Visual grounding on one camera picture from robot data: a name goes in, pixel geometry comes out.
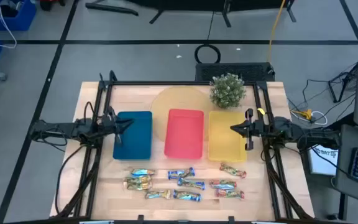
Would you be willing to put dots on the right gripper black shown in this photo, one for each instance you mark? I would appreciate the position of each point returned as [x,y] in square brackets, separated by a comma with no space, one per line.
[261,128]

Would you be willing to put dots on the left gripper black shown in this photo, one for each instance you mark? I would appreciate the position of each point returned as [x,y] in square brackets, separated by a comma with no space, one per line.
[106,124]

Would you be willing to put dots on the red wrapper granola bar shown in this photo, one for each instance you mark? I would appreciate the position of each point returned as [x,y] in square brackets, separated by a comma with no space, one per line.
[232,170]
[223,184]
[230,193]

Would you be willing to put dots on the blue wrapper granola bar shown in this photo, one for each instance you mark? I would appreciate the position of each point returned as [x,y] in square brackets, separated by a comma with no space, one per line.
[191,183]
[187,195]

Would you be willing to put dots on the purple yellow snack packet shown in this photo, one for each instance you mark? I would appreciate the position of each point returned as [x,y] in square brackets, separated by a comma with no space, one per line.
[181,173]

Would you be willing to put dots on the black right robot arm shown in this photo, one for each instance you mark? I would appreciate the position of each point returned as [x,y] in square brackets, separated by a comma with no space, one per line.
[306,133]

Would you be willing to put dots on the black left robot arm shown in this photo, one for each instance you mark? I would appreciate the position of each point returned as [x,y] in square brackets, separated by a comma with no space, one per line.
[61,129]

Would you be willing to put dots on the yellow translucent plastic bin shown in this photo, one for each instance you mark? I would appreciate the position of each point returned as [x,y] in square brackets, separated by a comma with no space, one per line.
[224,138]

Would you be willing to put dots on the blue plastic bin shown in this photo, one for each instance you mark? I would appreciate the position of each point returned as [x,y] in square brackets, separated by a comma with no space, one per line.
[137,140]

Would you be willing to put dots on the yellow tape piece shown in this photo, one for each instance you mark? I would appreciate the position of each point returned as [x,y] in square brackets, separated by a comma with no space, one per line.
[261,111]

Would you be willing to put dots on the small green potted plant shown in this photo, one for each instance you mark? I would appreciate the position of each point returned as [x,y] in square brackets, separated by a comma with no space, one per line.
[227,91]

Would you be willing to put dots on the black computer case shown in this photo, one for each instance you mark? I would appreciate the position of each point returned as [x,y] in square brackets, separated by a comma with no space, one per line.
[235,71]

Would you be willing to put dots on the red translucent plastic bin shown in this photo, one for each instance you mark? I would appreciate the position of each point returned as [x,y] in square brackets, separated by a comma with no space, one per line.
[184,135]

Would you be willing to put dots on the round tan mat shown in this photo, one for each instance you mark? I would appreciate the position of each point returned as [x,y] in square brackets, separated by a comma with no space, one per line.
[179,98]

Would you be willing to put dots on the yellow power plug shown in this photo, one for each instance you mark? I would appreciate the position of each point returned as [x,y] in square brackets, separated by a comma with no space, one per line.
[304,114]

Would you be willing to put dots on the white printed box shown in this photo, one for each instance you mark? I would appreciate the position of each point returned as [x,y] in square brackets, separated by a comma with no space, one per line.
[322,160]

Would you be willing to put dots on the black partition panel screen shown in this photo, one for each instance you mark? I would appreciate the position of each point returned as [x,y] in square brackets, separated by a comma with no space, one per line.
[197,3]

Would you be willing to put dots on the black metal table frame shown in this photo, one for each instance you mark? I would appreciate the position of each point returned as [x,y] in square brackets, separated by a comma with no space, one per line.
[179,83]

